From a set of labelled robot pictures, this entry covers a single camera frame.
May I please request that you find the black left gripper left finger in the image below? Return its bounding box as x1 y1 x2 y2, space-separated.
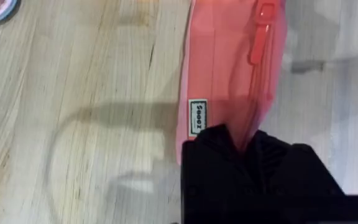
181 123 245 224

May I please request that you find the pink soft zip bag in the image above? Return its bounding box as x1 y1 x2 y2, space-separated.
175 0 288 166

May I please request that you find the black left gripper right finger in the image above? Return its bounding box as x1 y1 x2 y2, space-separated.
244 129 346 224

